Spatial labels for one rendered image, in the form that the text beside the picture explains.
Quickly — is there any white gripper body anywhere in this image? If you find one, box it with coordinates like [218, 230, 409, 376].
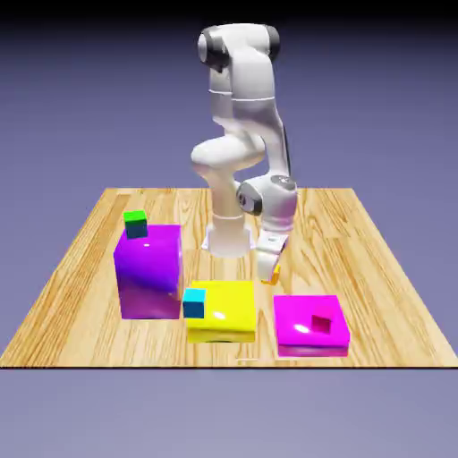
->
[256, 245, 285, 283]

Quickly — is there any small orange cube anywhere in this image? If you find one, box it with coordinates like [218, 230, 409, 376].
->
[260, 264, 282, 286]

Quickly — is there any small magenta cube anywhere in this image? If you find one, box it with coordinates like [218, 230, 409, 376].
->
[310, 314, 333, 335]

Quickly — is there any small cyan cube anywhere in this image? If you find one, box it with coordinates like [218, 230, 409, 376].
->
[182, 288, 208, 320]

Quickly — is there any small green cube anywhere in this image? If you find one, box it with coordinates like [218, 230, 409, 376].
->
[123, 209, 149, 240]

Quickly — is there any large yellow box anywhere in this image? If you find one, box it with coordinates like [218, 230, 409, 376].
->
[185, 279, 258, 344]

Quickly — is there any large magenta box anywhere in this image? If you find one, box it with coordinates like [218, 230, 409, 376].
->
[273, 293, 351, 358]

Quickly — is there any large purple box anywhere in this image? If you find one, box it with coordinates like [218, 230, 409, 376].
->
[113, 224, 184, 320]

